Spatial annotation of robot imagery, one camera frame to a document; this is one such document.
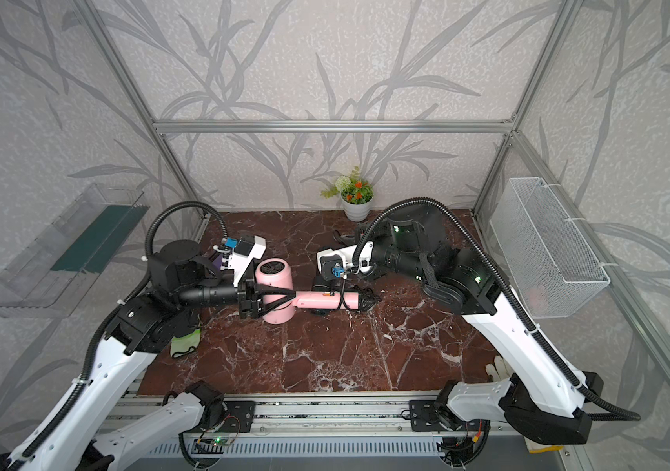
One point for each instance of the white cloth glove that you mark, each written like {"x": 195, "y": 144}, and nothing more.
{"x": 498, "y": 370}

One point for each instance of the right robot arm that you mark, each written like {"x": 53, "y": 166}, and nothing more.
{"x": 546, "y": 399}

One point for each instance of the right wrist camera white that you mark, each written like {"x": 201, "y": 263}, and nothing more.
{"x": 334, "y": 264}

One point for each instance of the white wire mesh basket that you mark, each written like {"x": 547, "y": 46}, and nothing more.
{"x": 554, "y": 270}

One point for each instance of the white pot artificial flowers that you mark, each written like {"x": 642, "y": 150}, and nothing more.
{"x": 354, "y": 192}

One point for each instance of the pink hair dryer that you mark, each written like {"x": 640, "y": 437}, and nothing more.
{"x": 274, "y": 278}

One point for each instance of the horizontal aluminium frame bar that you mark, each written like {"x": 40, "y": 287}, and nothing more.
{"x": 329, "y": 126}

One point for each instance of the clear plastic wall shelf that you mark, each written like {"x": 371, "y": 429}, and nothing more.
{"x": 51, "y": 276}

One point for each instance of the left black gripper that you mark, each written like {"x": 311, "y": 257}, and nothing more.
{"x": 248, "y": 298}

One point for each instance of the black green work glove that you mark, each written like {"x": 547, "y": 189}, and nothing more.
{"x": 182, "y": 346}

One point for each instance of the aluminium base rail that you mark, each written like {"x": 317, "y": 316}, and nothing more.
{"x": 335, "y": 424}

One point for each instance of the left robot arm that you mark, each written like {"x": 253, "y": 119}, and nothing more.
{"x": 164, "y": 306}

